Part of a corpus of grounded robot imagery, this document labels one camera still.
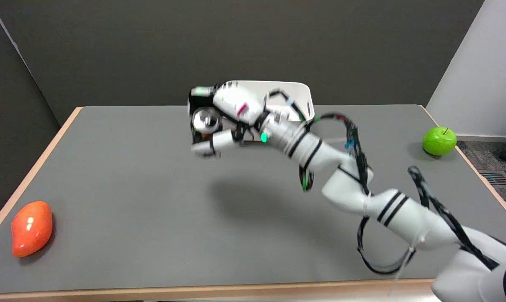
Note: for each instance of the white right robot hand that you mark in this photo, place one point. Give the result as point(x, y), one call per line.
point(232, 105)

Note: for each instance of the black can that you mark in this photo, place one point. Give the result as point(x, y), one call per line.
point(205, 119)

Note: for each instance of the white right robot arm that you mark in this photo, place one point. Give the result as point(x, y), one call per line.
point(387, 201)

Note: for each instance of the white plastic box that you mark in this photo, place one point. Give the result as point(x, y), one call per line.
point(297, 98)

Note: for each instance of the green apple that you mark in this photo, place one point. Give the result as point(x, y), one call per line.
point(439, 141)

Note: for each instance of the orange mango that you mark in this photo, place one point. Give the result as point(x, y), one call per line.
point(31, 228)

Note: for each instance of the floor vent grille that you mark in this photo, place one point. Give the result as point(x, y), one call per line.
point(495, 178)

